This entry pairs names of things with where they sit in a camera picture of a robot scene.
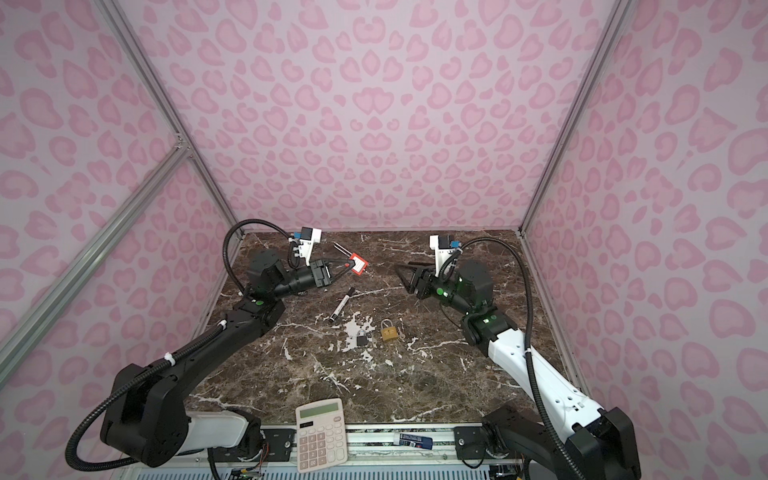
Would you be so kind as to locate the brass padlock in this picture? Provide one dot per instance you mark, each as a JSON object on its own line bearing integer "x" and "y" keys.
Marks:
{"x": 388, "y": 331}

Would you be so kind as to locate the red padlock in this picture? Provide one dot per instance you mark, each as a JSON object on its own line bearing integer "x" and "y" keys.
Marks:
{"x": 360, "y": 264}

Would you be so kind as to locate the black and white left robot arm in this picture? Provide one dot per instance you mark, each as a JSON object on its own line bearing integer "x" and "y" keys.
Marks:
{"x": 149, "y": 422}

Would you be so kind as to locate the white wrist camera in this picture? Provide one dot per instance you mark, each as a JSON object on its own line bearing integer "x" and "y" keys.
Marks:
{"x": 301, "y": 246}
{"x": 444, "y": 247}

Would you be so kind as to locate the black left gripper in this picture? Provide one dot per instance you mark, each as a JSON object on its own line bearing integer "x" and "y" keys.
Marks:
{"x": 322, "y": 277}

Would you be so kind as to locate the aluminium front rail frame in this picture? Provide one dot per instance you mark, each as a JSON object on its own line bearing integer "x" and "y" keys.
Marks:
{"x": 460, "y": 451}

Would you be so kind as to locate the blue and white glue stick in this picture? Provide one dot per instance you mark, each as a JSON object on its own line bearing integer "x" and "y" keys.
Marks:
{"x": 414, "y": 441}

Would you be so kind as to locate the white desk calculator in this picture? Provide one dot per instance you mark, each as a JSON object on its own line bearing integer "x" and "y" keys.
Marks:
{"x": 321, "y": 436}

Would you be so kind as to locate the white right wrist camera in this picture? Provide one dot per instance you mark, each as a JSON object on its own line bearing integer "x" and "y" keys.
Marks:
{"x": 444, "y": 247}

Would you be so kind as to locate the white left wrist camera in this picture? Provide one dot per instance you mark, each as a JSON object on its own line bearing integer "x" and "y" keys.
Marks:
{"x": 301, "y": 246}

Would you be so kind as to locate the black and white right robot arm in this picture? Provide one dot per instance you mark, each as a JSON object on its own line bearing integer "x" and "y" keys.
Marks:
{"x": 574, "y": 437}

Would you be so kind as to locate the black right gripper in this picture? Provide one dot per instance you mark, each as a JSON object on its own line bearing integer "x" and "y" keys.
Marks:
{"x": 426, "y": 277}

